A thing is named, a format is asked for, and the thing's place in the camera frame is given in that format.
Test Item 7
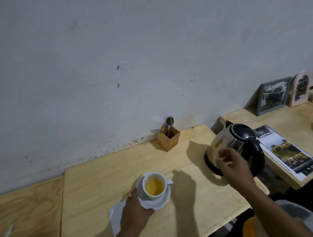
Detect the person's left hand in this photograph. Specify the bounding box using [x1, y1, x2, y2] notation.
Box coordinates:
[117, 188, 156, 232]

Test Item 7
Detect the person's right hand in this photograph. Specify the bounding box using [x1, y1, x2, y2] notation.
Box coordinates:
[216, 148, 257, 190]

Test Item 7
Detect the white saucer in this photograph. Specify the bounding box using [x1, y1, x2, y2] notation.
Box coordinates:
[135, 174, 171, 210]

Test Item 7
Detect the person's right forearm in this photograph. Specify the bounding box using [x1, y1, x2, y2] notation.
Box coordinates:
[245, 179, 313, 237]

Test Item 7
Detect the white cup of tea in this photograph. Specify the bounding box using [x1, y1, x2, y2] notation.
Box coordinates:
[142, 172, 173, 201]

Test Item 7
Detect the steel and black electric kettle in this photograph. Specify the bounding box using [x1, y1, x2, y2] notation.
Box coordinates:
[204, 123, 266, 178]

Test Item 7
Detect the white paper napkin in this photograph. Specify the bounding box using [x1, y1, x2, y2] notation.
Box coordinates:
[108, 199, 128, 236]

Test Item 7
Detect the brown cardboard piece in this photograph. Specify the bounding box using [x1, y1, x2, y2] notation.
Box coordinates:
[211, 116, 233, 135]

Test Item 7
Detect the wooden cutlery holder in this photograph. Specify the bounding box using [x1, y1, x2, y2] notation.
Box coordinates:
[157, 125, 181, 152]

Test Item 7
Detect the printed photo brochure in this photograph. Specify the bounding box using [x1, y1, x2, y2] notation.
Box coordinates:
[253, 125, 313, 181]

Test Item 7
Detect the metal spoon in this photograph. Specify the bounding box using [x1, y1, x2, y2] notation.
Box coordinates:
[166, 116, 174, 138]

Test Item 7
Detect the orange round object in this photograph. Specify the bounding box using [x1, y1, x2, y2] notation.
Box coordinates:
[243, 216, 262, 237]

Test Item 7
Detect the clear plastic container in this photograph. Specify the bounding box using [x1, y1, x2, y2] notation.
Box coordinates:
[274, 200, 313, 231]

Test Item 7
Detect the grey picture frame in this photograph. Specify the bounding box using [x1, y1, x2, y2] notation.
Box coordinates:
[256, 76, 293, 117]

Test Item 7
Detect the pink arched picture frame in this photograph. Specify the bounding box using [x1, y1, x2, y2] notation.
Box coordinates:
[287, 70, 312, 107]

